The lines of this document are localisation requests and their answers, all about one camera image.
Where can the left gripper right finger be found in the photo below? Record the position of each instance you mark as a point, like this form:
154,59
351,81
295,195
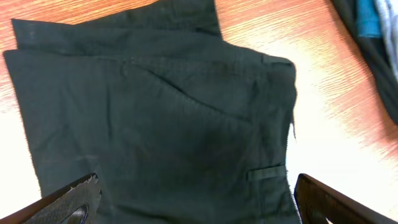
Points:
320,204

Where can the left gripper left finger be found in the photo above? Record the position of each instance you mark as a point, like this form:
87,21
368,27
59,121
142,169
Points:
75,203

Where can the black shorts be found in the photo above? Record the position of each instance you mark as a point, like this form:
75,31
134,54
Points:
180,126

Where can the dark garment under pile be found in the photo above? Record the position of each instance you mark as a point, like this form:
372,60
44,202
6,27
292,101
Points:
374,54

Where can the blue cloth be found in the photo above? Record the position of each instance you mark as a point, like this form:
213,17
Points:
367,21

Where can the light blue denim shorts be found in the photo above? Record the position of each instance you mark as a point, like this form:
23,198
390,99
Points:
387,10

